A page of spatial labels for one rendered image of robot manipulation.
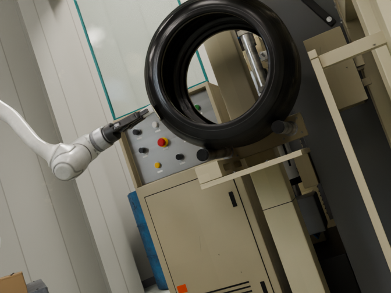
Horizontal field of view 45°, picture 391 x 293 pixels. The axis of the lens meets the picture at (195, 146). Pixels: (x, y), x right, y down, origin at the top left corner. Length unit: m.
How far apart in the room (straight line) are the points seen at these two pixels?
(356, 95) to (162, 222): 1.13
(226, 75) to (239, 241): 0.80
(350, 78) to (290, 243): 0.70
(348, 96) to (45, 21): 3.86
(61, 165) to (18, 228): 3.24
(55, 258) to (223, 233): 2.90
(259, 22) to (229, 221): 1.03
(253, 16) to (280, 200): 0.77
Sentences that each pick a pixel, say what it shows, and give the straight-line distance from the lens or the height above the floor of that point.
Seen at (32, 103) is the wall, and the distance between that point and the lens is 5.17.
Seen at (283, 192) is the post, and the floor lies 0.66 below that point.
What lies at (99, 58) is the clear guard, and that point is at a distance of 2.57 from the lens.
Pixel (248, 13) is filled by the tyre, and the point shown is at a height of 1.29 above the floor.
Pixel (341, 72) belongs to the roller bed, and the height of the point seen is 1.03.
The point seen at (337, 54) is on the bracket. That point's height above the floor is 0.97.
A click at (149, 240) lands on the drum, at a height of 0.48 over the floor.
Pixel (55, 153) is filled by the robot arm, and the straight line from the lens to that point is 1.79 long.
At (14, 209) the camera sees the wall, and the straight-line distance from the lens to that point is 4.96.
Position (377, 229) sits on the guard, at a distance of 1.08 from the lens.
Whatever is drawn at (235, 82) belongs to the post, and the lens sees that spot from 2.00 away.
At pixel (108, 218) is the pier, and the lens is 4.74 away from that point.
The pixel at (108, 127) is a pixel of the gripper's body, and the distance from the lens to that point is 1.86.
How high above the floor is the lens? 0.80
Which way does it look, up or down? 5 degrees up
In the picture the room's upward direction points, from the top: 19 degrees counter-clockwise
